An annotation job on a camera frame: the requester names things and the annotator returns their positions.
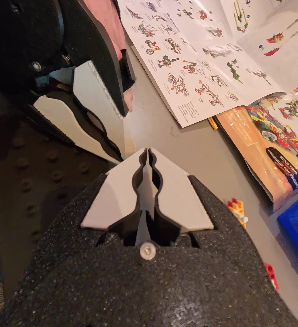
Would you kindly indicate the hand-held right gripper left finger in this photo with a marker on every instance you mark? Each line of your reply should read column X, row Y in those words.
column 113, row 201

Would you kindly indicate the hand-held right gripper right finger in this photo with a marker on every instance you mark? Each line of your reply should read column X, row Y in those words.
column 184, row 201

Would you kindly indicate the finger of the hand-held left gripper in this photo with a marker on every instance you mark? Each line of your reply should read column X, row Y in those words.
column 90, row 84
column 62, row 117

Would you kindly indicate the red yellow K'nex assembly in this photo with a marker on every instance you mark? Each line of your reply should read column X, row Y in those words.
column 237, row 212

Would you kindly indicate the white plastic rod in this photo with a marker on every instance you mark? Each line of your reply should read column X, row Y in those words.
column 243, row 219

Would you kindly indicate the person's left hand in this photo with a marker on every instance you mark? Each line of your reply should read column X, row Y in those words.
column 105, row 20

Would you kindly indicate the yellow plastic rod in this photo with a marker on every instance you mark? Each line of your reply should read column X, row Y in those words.
column 212, row 124

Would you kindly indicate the orange and red toy bag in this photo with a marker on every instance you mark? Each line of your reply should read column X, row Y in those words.
column 246, row 143

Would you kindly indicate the white printed instruction sheet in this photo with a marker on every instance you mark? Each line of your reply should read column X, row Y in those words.
column 202, row 76

